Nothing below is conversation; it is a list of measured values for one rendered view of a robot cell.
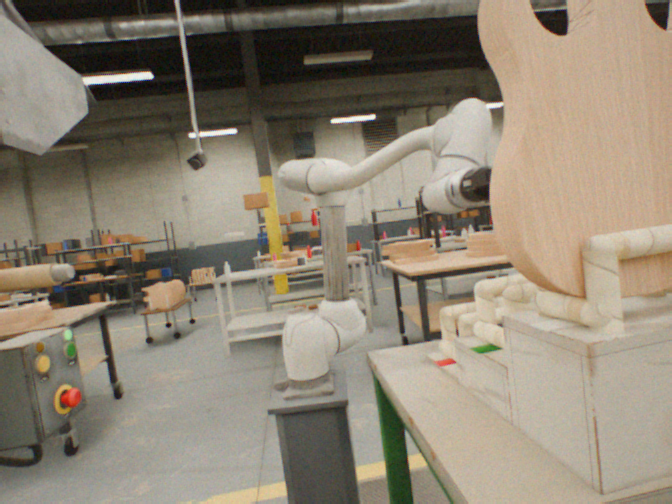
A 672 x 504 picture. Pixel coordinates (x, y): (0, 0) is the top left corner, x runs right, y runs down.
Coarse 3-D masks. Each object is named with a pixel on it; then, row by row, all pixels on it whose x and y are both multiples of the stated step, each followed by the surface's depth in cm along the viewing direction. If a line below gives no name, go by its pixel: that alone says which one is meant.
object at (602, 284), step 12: (588, 252) 40; (600, 252) 39; (612, 252) 39; (588, 264) 40; (600, 264) 39; (612, 264) 39; (588, 276) 40; (600, 276) 39; (612, 276) 39; (588, 288) 40; (600, 288) 39; (612, 288) 39; (588, 300) 41; (600, 300) 39; (612, 300) 39; (612, 312) 39; (612, 324) 39
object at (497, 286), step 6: (504, 276) 65; (510, 276) 65; (516, 276) 65; (522, 276) 65; (480, 282) 64; (486, 282) 64; (492, 282) 64; (498, 282) 64; (504, 282) 64; (510, 282) 64; (516, 282) 64; (522, 282) 64; (528, 282) 64; (474, 288) 65; (480, 288) 63; (486, 288) 63; (492, 288) 63; (498, 288) 63; (504, 288) 63; (498, 294) 64
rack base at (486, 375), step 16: (464, 336) 68; (464, 352) 64; (496, 352) 58; (464, 368) 65; (480, 368) 60; (496, 368) 55; (464, 384) 66; (480, 384) 60; (496, 384) 55; (496, 400) 56; (512, 416) 53
